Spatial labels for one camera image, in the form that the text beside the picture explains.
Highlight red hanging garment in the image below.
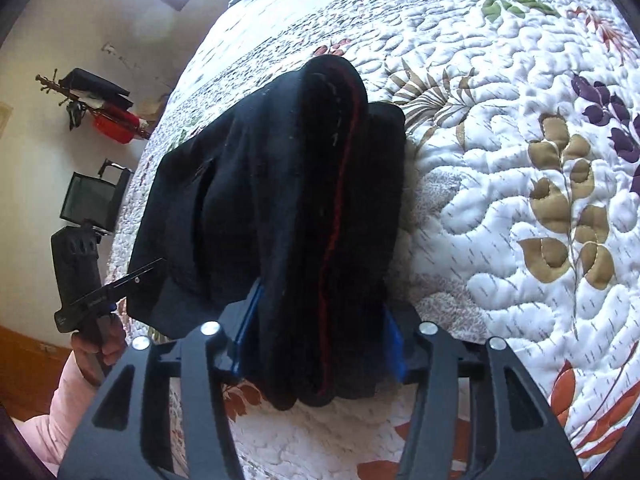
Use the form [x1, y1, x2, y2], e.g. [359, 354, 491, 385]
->
[91, 106, 145, 145]

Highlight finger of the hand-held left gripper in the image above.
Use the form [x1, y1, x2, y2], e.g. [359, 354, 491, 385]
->
[67, 258, 167, 311]

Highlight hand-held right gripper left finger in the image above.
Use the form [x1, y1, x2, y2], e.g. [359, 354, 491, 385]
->
[59, 280, 266, 480]

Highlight black hanging garment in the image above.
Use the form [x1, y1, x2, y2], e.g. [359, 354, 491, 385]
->
[58, 67, 136, 110]

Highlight floral quilted bedspread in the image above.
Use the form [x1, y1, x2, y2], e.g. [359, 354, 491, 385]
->
[102, 0, 640, 480]

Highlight wooden wall coat rack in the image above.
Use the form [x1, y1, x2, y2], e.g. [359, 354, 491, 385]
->
[35, 74, 152, 140]

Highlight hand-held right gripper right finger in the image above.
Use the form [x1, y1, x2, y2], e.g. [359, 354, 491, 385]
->
[381, 304, 586, 480]

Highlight black chair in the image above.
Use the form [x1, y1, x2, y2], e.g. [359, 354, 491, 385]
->
[59, 158, 134, 237]

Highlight person's left forearm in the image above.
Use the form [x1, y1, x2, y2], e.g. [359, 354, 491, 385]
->
[14, 354, 107, 480]

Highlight black pants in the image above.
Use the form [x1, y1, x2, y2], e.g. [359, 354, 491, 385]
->
[125, 55, 409, 411]

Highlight person's left hand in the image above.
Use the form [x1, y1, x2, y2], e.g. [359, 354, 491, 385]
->
[70, 310, 129, 387]

